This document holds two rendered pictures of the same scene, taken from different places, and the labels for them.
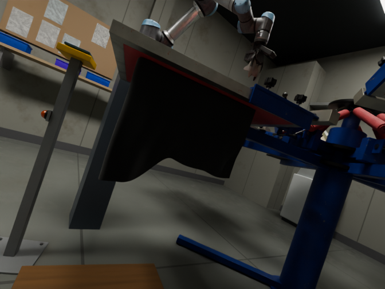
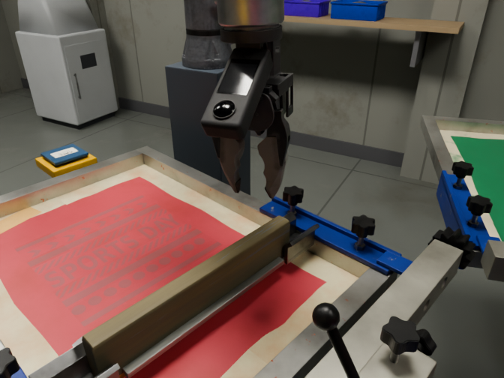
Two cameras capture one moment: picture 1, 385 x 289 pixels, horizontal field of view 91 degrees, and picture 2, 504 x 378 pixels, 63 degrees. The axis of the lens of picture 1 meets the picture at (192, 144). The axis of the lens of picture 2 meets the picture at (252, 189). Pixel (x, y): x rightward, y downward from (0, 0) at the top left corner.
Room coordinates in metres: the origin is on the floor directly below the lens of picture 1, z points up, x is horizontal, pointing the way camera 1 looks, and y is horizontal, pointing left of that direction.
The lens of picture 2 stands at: (0.83, -0.62, 1.47)
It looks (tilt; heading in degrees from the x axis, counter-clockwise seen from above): 29 degrees down; 62
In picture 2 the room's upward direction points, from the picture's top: straight up
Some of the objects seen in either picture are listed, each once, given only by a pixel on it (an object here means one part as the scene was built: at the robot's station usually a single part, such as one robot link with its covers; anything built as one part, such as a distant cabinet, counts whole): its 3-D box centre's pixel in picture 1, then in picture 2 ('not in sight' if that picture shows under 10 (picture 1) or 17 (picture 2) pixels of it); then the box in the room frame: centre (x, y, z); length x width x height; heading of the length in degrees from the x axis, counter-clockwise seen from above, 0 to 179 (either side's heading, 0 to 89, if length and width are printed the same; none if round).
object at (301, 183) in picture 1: (315, 194); not in sight; (3.22, -2.27, 0.62); 0.72 x 0.57 x 1.24; 33
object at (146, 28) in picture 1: (150, 32); (208, 1); (1.29, 0.52, 1.37); 0.13 x 0.12 x 0.14; 152
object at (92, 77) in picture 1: (97, 80); (358, 10); (2.78, 1.62, 1.18); 0.32 x 0.22 x 0.10; 123
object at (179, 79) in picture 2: (113, 138); (217, 232); (1.28, 0.52, 0.60); 0.18 x 0.18 x 1.20; 33
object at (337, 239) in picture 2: not in sight; (322, 241); (1.26, -0.10, 0.98); 0.30 x 0.05 x 0.07; 109
